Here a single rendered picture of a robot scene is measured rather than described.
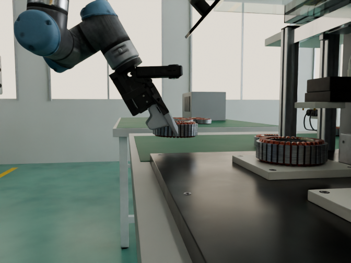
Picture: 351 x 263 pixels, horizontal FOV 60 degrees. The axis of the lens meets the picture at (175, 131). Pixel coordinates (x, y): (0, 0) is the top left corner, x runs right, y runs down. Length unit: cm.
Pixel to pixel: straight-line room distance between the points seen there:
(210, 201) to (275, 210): 7
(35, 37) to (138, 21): 454
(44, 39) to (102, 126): 439
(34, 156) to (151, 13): 289
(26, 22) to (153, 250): 47
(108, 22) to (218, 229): 57
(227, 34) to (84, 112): 266
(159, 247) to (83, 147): 477
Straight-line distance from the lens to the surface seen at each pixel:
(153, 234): 32
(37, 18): 62
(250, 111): 538
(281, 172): 46
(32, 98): 514
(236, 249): 24
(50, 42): 62
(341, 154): 64
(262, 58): 552
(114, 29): 74
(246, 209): 32
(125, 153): 185
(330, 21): 64
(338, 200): 34
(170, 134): 70
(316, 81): 57
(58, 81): 506
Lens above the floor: 87
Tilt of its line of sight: 5 degrees down
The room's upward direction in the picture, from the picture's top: straight up
